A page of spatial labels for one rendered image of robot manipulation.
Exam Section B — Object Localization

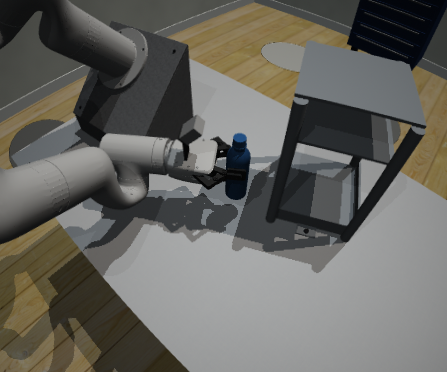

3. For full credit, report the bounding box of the grey open shelving unit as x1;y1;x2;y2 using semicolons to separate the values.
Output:
266;41;427;242

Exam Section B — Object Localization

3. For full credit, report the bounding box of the dark blue bottle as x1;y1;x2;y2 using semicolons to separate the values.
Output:
225;133;251;200

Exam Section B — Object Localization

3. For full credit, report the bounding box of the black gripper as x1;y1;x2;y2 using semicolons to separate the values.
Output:
166;137;246;190

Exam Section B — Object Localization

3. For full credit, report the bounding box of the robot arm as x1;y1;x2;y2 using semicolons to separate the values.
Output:
0;0;205;244

